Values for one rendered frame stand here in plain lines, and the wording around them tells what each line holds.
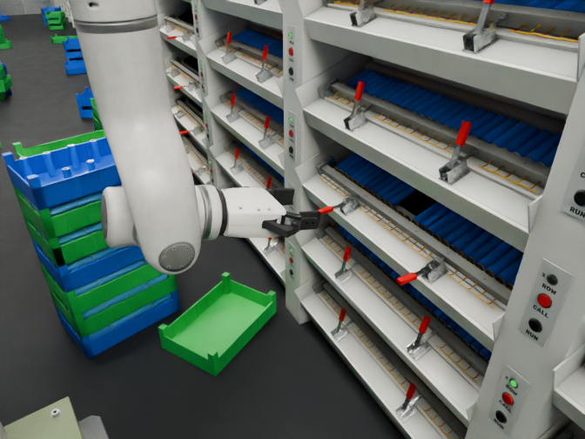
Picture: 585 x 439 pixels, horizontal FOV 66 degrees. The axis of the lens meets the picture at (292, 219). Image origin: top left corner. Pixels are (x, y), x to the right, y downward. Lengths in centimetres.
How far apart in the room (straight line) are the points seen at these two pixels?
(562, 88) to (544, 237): 18
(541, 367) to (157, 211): 55
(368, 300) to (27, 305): 112
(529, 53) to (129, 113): 49
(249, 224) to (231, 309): 82
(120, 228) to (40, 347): 94
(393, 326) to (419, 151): 39
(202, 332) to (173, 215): 89
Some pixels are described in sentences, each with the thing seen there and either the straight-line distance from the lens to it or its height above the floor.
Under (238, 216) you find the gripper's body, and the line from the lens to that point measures 67.
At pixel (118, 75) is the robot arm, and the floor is 87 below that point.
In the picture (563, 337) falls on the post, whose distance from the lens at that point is 68.
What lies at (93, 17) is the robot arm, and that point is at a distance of 55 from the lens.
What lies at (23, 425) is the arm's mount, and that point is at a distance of 86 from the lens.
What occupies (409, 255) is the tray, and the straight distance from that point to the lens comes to 88.
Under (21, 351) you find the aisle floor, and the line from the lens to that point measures 155.
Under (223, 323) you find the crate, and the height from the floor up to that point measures 0.
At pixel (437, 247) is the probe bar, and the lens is 86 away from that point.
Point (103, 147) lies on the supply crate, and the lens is 140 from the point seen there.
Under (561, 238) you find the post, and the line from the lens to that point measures 63.
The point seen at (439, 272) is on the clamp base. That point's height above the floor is 50.
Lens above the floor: 99
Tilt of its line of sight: 31 degrees down
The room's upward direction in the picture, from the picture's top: straight up
